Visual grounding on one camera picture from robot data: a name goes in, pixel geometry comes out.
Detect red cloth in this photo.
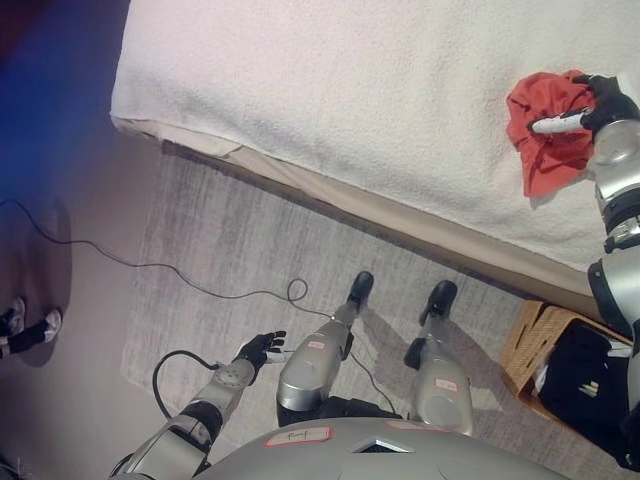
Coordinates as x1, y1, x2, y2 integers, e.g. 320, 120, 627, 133
505, 69, 600, 199

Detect black clothes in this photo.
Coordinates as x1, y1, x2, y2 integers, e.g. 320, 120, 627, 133
535, 323, 632, 443

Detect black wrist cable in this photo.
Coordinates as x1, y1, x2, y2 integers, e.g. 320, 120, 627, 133
151, 349, 222, 422

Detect silver robot leg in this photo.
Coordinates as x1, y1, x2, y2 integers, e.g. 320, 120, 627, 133
402, 279, 475, 437
275, 270, 376, 429

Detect thin black floor cable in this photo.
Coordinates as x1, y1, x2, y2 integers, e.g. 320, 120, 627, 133
0, 198, 402, 417

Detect grey robot torso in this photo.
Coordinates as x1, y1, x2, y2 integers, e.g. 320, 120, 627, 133
192, 418, 581, 480

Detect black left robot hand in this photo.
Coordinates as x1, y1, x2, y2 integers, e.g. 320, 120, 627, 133
233, 329, 288, 370

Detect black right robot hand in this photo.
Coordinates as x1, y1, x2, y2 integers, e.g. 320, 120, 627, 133
529, 73, 640, 137

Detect white sneaker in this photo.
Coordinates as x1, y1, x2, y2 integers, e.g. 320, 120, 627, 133
41, 308, 64, 345
0, 296, 27, 347

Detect silver left robot leg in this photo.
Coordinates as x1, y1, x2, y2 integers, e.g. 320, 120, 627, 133
275, 270, 376, 429

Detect silver right robot leg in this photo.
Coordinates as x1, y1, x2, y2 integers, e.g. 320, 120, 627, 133
402, 279, 475, 437

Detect woven wicker basket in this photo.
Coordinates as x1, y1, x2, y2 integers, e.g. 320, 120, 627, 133
498, 298, 635, 442

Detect bed with white blanket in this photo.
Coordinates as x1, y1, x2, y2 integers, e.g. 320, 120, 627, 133
109, 0, 640, 275

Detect grey area rug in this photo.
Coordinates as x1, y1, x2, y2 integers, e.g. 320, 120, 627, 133
118, 143, 640, 480

